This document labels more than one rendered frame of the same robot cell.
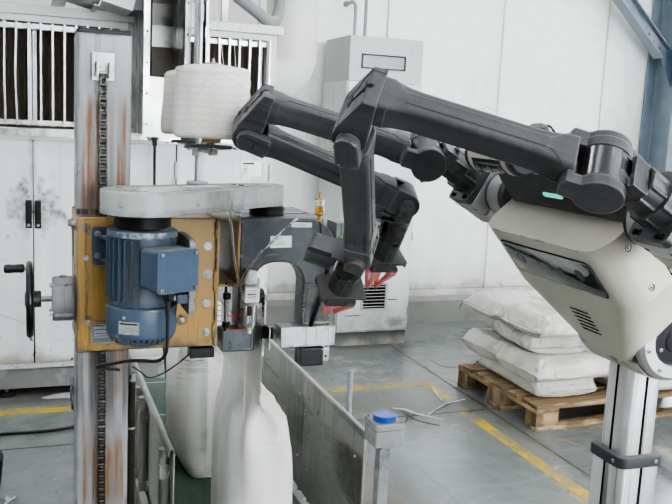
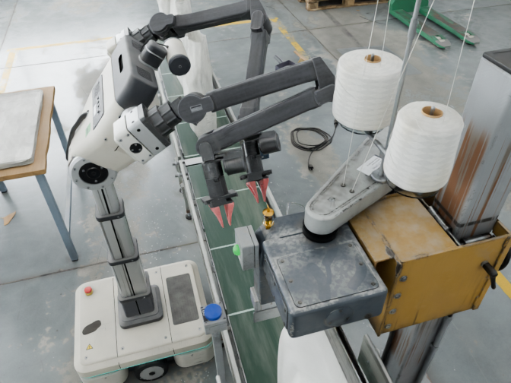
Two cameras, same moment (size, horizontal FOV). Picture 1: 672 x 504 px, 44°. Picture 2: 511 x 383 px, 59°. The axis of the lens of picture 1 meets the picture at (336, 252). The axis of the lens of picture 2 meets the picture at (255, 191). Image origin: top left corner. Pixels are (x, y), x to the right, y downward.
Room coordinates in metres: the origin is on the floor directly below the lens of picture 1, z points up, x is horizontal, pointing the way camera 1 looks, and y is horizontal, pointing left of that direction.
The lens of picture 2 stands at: (2.90, 0.09, 2.17)
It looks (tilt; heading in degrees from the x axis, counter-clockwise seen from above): 41 degrees down; 185
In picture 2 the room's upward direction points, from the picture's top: 1 degrees counter-clockwise
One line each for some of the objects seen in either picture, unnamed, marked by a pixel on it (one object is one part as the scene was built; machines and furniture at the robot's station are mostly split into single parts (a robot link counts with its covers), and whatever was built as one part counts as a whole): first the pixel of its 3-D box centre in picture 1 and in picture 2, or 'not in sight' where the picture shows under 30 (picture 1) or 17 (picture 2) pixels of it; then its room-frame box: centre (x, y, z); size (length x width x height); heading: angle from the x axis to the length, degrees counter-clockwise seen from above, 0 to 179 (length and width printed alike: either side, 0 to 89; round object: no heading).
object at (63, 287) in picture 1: (61, 297); not in sight; (1.94, 0.64, 1.14); 0.11 x 0.06 x 0.11; 20
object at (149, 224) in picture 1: (142, 221); not in sight; (1.78, 0.42, 1.35); 0.12 x 0.12 x 0.04
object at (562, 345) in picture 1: (537, 330); not in sight; (4.72, -1.19, 0.44); 0.66 x 0.42 x 0.14; 15
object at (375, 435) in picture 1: (384, 430); (214, 318); (2.03, -0.14, 0.81); 0.08 x 0.08 x 0.06; 20
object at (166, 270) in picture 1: (169, 274); not in sight; (1.71, 0.34, 1.25); 0.10 x 0.08 x 0.12; 135
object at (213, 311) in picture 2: (384, 418); (213, 312); (2.03, -0.14, 0.84); 0.06 x 0.06 x 0.02
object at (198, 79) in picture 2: not in sight; (198, 80); (0.15, -0.54, 0.74); 0.47 x 0.22 x 0.72; 18
